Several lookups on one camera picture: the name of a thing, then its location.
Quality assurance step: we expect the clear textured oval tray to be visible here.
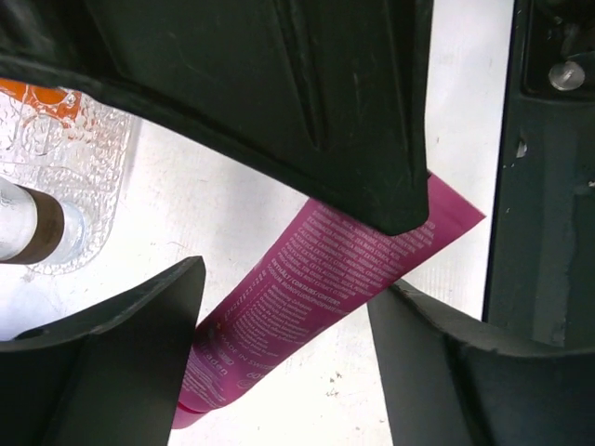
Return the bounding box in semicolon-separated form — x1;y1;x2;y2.
1;92;138;275

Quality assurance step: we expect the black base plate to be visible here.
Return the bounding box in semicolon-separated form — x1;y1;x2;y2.
483;1;594;348

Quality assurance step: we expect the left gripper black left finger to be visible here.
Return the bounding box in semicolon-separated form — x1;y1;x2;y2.
1;256;205;445

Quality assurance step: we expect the pink toothpaste tube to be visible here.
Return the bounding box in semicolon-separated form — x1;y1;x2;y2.
173;176;483;429

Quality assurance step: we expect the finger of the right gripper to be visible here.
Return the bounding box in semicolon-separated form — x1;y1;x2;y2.
1;0;433;235

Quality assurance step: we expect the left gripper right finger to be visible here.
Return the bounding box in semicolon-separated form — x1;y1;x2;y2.
367;281;594;445

